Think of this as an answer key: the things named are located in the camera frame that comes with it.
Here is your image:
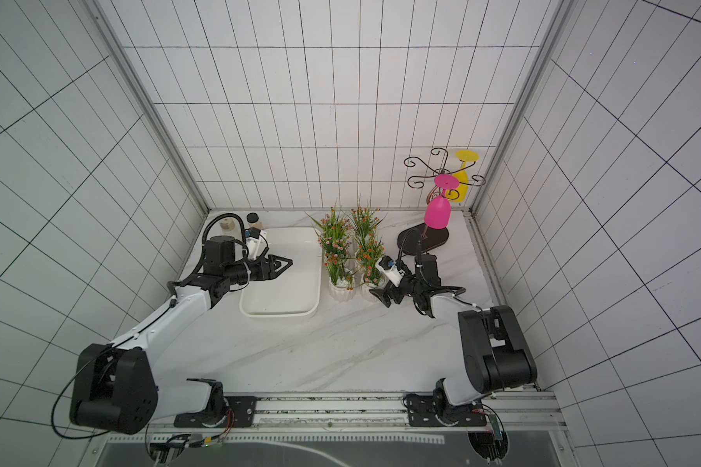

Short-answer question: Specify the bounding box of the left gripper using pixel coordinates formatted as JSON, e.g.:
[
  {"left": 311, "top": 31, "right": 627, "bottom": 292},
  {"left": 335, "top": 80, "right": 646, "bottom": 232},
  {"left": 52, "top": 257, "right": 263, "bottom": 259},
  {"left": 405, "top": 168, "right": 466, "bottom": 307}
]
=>
[{"left": 225, "top": 254, "right": 293, "bottom": 284}]

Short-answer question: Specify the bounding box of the white storage tray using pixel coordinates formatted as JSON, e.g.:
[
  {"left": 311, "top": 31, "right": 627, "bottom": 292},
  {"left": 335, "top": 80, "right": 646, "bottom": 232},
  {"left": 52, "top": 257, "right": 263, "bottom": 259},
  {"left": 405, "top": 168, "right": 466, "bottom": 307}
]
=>
[{"left": 240, "top": 227, "right": 323, "bottom": 318}]

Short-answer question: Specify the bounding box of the potted gypsophila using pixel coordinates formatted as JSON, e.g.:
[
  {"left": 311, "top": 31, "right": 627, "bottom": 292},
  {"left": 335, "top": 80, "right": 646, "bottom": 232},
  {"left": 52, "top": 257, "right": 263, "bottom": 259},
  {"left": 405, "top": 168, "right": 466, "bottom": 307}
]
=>
[
  {"left": 356, "top": 235, "right": 387, "bottom": 303},
  {"left": 317, "top": 231, "right": 354, "bottom": 303},
  {"left": 310, "top": 207, "right": 351, "bottom": 249},
  {"left": 350, "top": 204, "right": 384, "bottom": 259}
]

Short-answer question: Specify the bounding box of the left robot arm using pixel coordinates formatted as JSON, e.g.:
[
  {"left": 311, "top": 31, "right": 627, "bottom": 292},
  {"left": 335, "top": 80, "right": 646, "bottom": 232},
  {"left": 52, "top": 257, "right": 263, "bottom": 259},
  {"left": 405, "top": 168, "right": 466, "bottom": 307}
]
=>
[{"left": 67, "top": 235, "right": 293, "bottom": 435}]

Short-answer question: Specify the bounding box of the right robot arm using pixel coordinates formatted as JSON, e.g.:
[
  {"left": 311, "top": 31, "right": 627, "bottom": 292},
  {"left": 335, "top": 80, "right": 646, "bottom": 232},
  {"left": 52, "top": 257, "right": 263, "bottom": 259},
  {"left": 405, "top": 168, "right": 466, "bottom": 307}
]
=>
[{"left": 370, "top": 254, "right": 537, "bottom": 427}]

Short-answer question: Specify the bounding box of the black cap spice bottle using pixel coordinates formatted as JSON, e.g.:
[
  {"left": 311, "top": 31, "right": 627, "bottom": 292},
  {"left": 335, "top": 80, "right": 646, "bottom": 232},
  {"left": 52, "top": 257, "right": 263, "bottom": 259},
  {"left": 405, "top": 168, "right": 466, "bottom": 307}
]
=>
[{"left": 247, "top": 212, "right": 264, "bottom": 231}]

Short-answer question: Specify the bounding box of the beige cap white bottle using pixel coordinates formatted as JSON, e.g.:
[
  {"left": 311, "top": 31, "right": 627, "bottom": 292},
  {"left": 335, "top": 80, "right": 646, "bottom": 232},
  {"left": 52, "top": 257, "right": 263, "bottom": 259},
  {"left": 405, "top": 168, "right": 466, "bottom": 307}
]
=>
[{"left": 218, "top": 217, "right": 240, "bottom": 237}]

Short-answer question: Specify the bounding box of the magenta wine glass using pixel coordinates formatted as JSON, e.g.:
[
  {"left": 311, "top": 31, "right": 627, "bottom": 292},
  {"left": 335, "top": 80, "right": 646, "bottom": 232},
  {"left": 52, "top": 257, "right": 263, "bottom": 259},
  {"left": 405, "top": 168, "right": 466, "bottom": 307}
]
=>
[{"left": 424, "top": 174, "right": 461, "bottom": 230}]

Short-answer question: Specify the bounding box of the yellow wine glass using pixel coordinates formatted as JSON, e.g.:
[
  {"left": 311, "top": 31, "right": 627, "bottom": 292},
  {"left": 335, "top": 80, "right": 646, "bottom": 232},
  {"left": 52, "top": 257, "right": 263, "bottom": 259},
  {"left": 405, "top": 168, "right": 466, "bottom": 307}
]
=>
[{"left": 448, "top": 149, "right": 480, "bottom": 202}]

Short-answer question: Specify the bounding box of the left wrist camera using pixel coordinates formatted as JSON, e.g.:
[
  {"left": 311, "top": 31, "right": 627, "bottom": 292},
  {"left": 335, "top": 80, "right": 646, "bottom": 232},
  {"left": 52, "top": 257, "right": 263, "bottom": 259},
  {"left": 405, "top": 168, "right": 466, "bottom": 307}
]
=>
[{"left": 245, "top": 227, "right": 269, "bottom": 261}]

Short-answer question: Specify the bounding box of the black wire glass rack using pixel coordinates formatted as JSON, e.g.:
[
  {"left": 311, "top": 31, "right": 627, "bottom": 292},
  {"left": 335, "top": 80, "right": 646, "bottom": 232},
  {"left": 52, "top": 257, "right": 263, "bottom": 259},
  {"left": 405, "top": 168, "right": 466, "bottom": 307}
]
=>
[{"left": 397, "top": 147, "right": 486, "bottom": 255}]

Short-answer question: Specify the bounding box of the aluminium mounting rail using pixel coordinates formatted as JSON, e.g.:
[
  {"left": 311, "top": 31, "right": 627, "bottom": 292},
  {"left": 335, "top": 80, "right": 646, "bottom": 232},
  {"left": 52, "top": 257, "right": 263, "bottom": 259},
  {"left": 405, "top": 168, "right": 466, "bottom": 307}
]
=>
[{"left": 132, "top": 389, "right": 568, "bottom": 434}]

